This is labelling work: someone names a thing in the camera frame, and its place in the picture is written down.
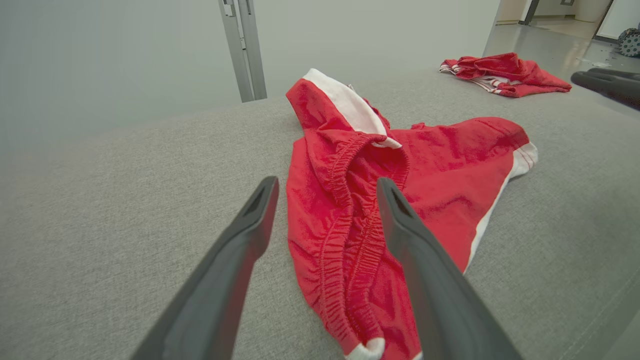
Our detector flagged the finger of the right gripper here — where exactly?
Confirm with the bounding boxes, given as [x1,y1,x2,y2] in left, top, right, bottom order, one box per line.
[587,68,640,82]
[571,71,640,112]

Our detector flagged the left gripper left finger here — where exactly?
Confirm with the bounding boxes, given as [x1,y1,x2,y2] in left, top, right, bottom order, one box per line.
[131,176,280,360]

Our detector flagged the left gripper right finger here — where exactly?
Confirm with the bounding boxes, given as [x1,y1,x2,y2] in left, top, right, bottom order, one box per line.
[376,177,523,360]

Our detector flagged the red jersey number 23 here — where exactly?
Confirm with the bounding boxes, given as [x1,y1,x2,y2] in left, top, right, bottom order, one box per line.
[440,52,572,98]

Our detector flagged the red white Bulls shorts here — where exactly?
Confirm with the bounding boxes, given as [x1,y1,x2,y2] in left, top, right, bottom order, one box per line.
[286,68,539,360]

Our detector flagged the polka dot bag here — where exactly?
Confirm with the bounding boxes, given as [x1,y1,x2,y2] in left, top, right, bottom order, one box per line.
[617,28,640,58]

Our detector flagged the grey metal partition post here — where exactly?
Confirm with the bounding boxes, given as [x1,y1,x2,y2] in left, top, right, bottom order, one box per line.
[218,0,267,103]

